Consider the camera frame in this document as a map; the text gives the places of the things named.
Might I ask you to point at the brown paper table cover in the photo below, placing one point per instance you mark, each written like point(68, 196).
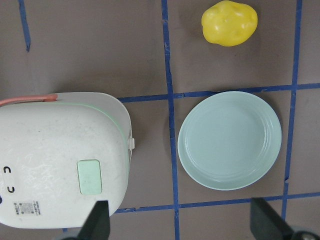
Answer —
point(152, 56)

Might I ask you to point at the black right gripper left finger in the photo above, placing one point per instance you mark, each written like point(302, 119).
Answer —
point(97, 225)

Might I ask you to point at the white rice cooker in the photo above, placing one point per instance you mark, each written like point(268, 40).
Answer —
point(59, 155)

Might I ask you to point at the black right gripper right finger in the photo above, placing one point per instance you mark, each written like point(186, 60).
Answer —
point(266, 223)

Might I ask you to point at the light green plate near cooker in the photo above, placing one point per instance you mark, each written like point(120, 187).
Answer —
point(229, 140)

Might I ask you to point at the yellow toy potato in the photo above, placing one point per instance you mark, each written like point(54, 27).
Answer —
point(229, 23)

